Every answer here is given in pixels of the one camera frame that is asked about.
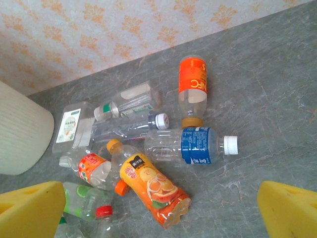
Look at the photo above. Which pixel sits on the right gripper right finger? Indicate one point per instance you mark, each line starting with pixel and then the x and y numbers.
pixel 289 213

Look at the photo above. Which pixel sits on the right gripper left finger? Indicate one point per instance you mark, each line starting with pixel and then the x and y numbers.
pixel 29 210

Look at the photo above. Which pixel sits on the green label clear bottle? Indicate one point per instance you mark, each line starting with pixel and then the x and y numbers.
pixel 81 198

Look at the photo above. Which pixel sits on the red label bottle red cap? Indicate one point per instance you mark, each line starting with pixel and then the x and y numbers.
pixel 104 212

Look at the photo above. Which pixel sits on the red orange label bottle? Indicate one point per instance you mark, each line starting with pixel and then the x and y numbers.
pixel 91 166

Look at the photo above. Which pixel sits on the square clear bottle white label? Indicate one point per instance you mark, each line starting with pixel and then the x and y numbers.
pixel 68 126

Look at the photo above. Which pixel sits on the blue label bottle white cap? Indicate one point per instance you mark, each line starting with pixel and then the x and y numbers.
pixel 195 146

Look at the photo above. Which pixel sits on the clear bottle blue white cap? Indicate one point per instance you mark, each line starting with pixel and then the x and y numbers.
pixel 116 131

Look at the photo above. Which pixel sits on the yellow orange juice bottle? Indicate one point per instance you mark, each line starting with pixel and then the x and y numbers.
pixel 148 183

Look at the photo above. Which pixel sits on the clear bottle green white cap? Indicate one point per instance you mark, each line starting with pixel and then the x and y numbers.
pixel 136 96

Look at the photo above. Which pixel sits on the orange label bottle brown cap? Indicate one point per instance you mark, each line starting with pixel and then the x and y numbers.
pixel 193 74

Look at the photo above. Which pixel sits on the white plastic bin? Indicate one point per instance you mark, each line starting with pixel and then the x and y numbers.
pixel 22 134

